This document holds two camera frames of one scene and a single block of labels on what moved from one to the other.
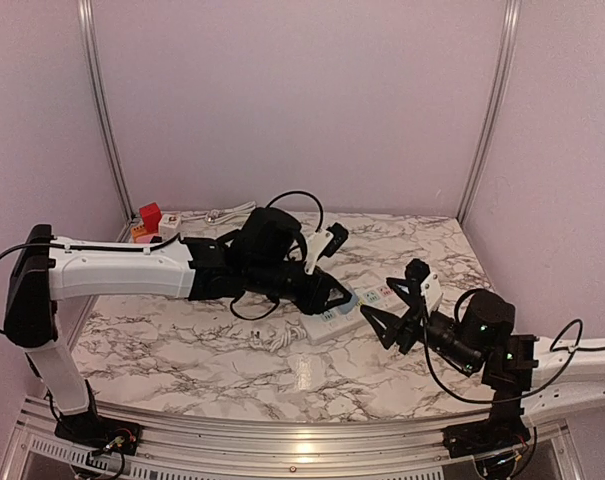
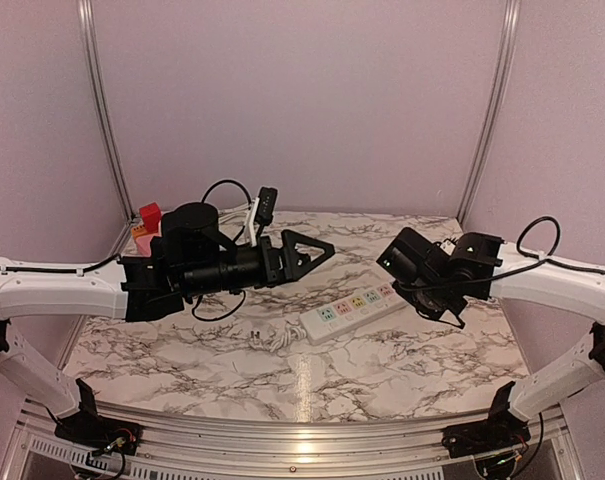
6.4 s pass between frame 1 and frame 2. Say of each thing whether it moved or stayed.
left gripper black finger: moved
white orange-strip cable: stayed
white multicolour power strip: stayed
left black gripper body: moved
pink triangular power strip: stayed
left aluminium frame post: stayed
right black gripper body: moved
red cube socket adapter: stayed
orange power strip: stayed
